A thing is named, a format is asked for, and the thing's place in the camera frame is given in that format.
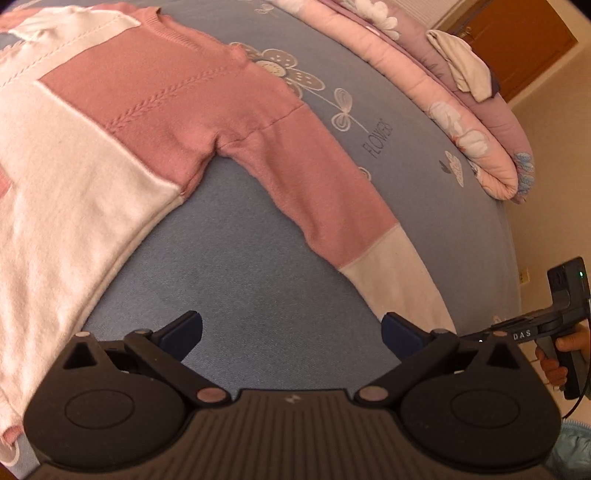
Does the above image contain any person's right hand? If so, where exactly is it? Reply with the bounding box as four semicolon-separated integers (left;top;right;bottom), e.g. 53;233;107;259
536;330;591;391

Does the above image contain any pink and white knit sweater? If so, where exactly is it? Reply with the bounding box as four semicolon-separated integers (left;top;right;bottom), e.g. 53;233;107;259
0;0;459;446

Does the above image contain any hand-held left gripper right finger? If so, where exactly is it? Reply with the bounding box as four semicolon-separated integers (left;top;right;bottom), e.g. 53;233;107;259
355;311;529;409

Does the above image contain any blue floral bed sheet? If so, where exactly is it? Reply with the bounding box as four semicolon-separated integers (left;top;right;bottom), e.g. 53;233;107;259
0;0;513;480

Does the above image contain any cream folded garment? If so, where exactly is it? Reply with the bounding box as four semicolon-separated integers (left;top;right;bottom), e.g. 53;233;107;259
426;29;503;103

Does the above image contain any pink floral folded quilt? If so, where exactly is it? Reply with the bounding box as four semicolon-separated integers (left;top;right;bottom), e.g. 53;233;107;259
270;0;537;205

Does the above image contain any person's right forearm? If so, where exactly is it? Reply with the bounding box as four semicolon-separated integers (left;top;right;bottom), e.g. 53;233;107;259
547;418;591;480

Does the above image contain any brown wooden door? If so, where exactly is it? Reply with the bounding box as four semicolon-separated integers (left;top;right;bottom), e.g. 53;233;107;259
441;0;580;104

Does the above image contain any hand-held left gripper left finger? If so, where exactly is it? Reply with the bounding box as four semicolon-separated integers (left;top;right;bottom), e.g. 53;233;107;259
60;310;232;408

